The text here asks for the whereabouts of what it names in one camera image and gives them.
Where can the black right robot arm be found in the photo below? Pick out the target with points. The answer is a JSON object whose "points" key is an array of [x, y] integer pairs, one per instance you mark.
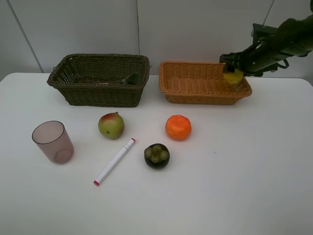
{"points": [[272, 47]]}

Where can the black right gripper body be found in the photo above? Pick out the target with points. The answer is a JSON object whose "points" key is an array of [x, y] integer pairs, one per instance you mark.
{"points": [[259, 57]]}

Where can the dark green pump bottle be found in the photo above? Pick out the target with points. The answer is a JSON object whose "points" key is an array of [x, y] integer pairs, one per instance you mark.
{"points": [[132, 79]]}

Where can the dark brown wicker basket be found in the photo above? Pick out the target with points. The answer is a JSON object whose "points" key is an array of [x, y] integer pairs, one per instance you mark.
{"points": [[75, 69]]}

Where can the dark purple mangosteen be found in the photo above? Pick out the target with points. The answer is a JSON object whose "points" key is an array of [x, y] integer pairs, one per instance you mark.
{"points": [[157, 156]]}

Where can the green red mango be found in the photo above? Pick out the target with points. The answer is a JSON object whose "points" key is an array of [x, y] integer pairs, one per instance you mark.
{"points": [[111, 125]]}

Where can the orange tangerine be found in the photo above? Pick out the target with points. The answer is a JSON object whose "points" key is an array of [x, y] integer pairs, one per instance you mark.
{"points": [[178, 127]]}

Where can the orange wicker basket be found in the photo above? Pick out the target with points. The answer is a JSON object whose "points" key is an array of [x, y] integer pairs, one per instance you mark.
{"points": [[199, 83]]}

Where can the yellow lemon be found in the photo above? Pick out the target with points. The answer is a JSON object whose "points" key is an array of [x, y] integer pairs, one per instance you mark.
{"points": [[233, 78]]}

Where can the white marker pink caps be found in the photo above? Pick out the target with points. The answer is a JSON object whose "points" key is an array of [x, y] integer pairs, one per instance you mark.
{"points": [[114, 162]]}

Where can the translucent pink plastic cup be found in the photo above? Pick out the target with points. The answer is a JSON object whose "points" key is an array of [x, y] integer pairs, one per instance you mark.
{"points": [[53, 140]]}

